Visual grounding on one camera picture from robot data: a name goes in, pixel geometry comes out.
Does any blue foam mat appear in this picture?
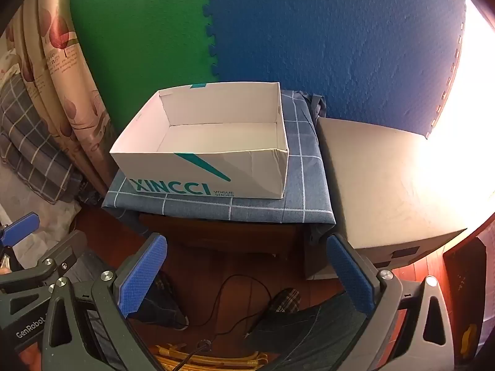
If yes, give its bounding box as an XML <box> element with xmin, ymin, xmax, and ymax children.
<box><xmin>195</xmin><ymin>0</ymin><xmax>470</xmax><ymax>140</ymax></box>

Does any yellow bamboo frame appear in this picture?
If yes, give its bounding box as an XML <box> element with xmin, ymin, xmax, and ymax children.
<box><xmin>155</xmin><ymin>344</ymin><xmax>271</xmax><ymax>371</ymax></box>

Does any black cable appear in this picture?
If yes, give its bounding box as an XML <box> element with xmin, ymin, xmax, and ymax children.
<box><xmin>182</xmin><ymin>274</ymin><xmax>273</xmax><ymax>371</ymax></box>

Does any person's right leg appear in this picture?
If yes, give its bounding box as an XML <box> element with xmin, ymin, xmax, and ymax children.
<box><xmin>243</xmin><ymin>292</ymin><xmax>368</xmax><ymax>371</ymax></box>

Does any yellow plastic object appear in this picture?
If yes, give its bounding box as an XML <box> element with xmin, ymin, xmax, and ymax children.
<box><xmin>460</xmin><ymin>322</ymin><xmax>480</xmax><ymax>360</ymax></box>

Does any dark wooden board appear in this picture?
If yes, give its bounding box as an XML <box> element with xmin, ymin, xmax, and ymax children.
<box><xmin>443</xmin><ymin>236</ymin><xmax>495</xmax><ymax>364</ymax></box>

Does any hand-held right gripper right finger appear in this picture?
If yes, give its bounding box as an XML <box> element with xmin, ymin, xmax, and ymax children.
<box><xmin>327</xmin><ymin>234</ymin><xmax>455</xmax><ymax>371</ymax></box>

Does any green foam mat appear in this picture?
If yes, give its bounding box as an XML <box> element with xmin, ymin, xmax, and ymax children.
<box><xmin>70</xmin><ymin>0</ymin><xmax>221</xmax><ymax>132</ymax></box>

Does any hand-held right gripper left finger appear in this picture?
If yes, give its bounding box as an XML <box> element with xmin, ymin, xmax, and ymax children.
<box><xmin>42</xmin><ymin>233</ymin><xmax>169</xmax><ymax>371</ymax></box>

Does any leaf print curtain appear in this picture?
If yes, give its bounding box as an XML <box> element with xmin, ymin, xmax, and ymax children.
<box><xmin>11</xmin><ymin>0</ymin><xmax>120</xmax><ymax>198</ymax></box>

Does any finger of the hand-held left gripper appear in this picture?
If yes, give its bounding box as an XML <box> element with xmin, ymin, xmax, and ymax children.
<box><xmin>0</xmin><ymin>212</ymin><xmax>41</xmax><ymax>249</ymax></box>
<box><xmin>0</xmin><ymin>230</ymin><xmax>89</xmax><ymax>319</ymax></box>

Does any blue plaid cloth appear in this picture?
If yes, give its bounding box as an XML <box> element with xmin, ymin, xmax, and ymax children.
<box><xmin>101</xmin><ymin>90</ymin><xmax>336</xmax><ymax>227</ymax></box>

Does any grey plaid bedding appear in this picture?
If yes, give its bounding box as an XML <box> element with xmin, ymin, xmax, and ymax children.
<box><xmin>0</xmin><ymin>71</ymin><xmax>84</xmax><ymax>203</ymax></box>

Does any white cardboard shoe box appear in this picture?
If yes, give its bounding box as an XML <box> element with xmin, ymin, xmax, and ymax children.
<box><xmin>110</xmin><ymin>82</ymin><xmax>290</xmax><ymax>199</ymax></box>

